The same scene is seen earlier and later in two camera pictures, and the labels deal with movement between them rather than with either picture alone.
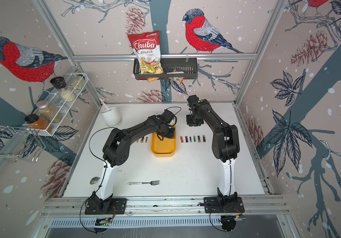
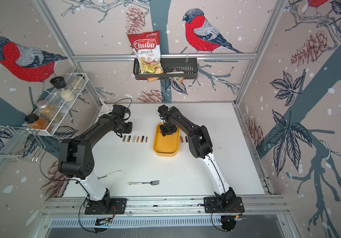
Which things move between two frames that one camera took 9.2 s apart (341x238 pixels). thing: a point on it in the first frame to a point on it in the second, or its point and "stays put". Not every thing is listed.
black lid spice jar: x=60 y=83 stays put
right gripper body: x=193 y=120 to x=166 y=129
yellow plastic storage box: x=166 y=148 stays put
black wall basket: x=173 y=69 stays put
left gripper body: x=168 y=132 to x=126 y=128
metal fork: x=154 y=182 stays put
